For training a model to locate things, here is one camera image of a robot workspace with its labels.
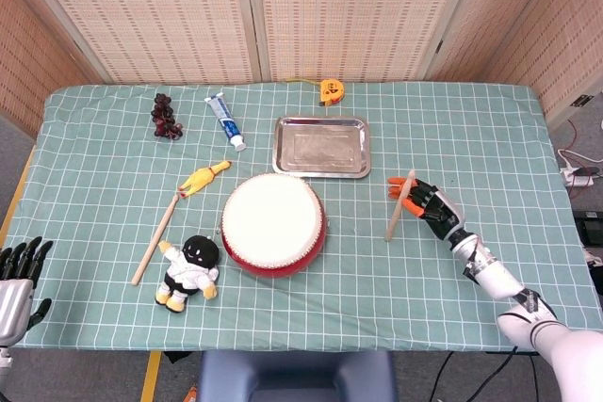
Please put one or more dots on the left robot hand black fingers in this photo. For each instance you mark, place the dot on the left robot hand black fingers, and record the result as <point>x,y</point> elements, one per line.
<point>16,298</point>

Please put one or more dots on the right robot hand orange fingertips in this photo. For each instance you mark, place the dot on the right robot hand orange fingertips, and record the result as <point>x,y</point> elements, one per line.
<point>440,213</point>

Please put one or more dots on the wooden drumstick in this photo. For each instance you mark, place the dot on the wooden drumstick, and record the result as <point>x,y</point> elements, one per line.
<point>155,242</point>
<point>395,218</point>

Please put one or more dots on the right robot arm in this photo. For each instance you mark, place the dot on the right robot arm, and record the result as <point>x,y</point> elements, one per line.
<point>499,279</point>

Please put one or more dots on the silver metal tray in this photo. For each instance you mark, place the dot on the silver metal tray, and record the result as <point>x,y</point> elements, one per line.
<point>322,148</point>

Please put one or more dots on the red drum white skin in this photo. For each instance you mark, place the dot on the red drum white skin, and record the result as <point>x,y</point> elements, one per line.
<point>271,223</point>

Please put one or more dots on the green checked tablecloth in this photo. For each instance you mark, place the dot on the green checked tablecloth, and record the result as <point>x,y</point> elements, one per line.
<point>377,289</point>

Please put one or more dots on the white power strip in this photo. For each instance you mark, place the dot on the white power strip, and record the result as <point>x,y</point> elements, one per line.
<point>577,180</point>

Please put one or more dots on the black box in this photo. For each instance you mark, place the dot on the black box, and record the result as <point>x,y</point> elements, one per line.
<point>591,228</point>

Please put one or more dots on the yellow tape measure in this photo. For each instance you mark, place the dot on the yellow tape measure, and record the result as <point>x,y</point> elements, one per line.
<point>331,91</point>

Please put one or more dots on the black plush doll white shirt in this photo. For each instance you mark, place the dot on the black plush doll white shirt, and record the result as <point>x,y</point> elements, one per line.
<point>200,253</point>

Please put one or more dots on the woven folding screen panel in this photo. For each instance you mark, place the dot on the woven folding screen panel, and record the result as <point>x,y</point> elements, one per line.
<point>348,16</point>
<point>490,6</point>
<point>155,16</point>
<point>570,35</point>
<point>28,53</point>

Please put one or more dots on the blue-grey robot torso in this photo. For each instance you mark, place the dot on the blue-grey robot torso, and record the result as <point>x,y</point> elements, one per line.
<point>297,378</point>

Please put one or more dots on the yellow rubber chicken toy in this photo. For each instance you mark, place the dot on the yellow rubber chicken toy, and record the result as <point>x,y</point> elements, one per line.
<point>202,178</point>

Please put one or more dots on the blue white toothpaste tube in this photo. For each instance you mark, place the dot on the blue white toothpaste tube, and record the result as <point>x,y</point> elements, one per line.
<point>226,122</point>

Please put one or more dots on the dark purple grape bunch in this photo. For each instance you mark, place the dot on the dark purple grape bunch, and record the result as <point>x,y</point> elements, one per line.
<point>165,115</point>

